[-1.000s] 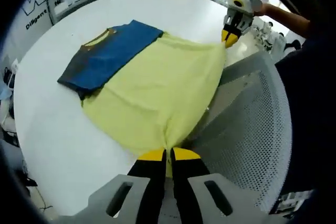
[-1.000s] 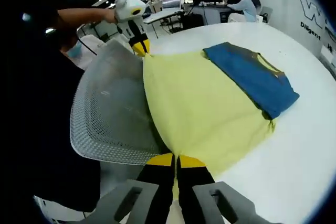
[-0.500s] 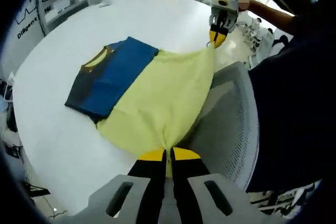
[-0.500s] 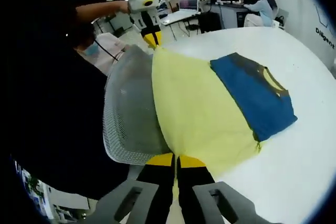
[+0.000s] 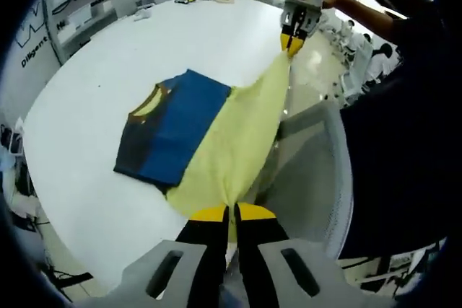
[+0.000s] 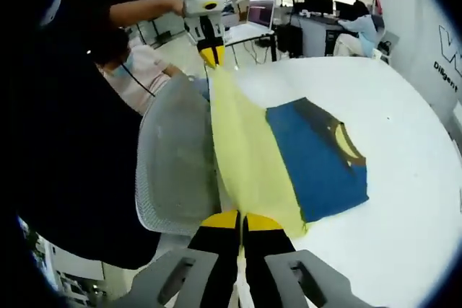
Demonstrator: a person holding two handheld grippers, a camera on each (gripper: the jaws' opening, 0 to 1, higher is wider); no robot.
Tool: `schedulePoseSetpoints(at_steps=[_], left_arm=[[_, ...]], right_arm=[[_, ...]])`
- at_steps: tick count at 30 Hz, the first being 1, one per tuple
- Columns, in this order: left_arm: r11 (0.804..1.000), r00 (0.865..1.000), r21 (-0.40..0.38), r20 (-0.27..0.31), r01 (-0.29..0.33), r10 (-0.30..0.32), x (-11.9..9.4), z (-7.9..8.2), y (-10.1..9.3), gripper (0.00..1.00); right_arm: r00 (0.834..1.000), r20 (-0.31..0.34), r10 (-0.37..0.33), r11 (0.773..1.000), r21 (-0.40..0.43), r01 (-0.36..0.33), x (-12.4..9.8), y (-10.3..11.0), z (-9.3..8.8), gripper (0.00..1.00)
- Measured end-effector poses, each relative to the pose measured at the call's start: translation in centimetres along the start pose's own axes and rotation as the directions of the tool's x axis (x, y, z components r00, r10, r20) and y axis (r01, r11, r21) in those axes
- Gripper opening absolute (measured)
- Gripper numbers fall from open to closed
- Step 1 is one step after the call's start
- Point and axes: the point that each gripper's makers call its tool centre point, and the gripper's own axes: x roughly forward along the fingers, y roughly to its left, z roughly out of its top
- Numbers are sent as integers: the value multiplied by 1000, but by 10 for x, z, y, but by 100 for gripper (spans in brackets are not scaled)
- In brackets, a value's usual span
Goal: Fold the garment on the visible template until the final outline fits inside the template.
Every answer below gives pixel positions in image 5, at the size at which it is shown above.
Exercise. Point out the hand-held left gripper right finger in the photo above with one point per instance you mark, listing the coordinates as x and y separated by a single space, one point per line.
260 232

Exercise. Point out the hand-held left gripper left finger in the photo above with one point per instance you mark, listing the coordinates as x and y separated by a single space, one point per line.
202 232

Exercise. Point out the yellow blue grey garment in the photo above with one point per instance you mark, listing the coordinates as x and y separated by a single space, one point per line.
187 117

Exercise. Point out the grey mesh office chair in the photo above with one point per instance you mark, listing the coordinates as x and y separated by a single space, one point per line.
310 178

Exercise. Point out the black tripod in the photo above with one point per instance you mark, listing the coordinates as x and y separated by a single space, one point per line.
72 277

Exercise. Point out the small white cloth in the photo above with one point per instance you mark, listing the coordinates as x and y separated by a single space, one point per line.
142 15

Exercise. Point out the person's dark shirt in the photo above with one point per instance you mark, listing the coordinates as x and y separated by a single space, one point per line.
404 142

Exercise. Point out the grey metal shelf rack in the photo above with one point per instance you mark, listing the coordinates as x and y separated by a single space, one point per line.
56 30

